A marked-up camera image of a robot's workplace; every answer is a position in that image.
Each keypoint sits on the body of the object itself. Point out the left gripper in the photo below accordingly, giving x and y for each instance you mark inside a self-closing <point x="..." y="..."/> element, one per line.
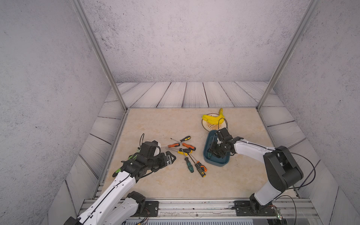
<point x="163" y="163"/>

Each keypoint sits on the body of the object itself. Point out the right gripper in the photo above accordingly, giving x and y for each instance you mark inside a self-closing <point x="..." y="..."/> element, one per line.
<point x="221" y="155"/>

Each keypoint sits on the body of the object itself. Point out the teal storage box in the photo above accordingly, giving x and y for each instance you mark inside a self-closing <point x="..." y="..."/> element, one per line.
<point x="219" y="162"/>

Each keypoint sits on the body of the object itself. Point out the black yellow dotted screwdriver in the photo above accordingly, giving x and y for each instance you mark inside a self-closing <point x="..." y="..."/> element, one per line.
<point x="201" y="172"/>

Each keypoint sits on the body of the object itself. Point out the large green black screwdriver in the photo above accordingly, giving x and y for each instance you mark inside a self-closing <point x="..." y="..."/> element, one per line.
<point x="210" y="141"/>

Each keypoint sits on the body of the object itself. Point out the orange black stubby screwdriver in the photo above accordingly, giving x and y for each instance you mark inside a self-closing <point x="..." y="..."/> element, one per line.
<point x="201" y="166"/>

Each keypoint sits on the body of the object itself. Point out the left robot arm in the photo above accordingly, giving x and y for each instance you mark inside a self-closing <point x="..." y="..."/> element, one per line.
<point x="116" y="204"/>

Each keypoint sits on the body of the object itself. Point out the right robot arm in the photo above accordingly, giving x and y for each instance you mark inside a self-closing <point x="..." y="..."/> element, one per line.
<point x="281" y="167"/>

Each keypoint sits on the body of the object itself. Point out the orange small screwdriver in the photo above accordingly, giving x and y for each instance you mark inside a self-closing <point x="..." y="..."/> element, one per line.
<point x="171" y="146"/>

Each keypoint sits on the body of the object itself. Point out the black yellow small screwdriver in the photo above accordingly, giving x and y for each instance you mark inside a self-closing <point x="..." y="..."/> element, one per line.
<point x="183" y="140"/>

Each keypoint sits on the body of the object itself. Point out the round patterned plate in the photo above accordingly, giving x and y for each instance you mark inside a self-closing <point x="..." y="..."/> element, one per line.
<point x="209" y="127"/>

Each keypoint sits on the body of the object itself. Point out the yellow banana bunch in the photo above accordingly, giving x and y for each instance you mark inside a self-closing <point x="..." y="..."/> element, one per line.
<point x="214" y="120"/>

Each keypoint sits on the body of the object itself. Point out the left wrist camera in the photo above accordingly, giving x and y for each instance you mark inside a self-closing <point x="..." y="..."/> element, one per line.
<point x="168" y="160"/>

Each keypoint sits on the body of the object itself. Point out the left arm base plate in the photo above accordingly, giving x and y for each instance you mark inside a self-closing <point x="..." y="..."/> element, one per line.
<point x="147" y="209"/>

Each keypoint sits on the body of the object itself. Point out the aluminium front rail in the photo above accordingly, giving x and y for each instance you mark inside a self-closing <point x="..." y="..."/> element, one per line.
<point x="289" y="211"/>

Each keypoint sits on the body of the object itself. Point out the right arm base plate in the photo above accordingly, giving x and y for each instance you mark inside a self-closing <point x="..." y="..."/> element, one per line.
<point x="244" y="208"/>

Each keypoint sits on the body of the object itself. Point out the right aluminium frame post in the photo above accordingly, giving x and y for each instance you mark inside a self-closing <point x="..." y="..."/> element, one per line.
<point x="309" y="13"/>

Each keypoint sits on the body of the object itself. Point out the aluminium frame post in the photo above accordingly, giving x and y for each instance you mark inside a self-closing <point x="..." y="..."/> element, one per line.
<point x="309" y="13"/>
<point x="97" y="50"/>

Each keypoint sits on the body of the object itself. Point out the left aluminium frame post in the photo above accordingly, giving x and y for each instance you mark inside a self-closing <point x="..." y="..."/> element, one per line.
<point x="97" y="50"/>

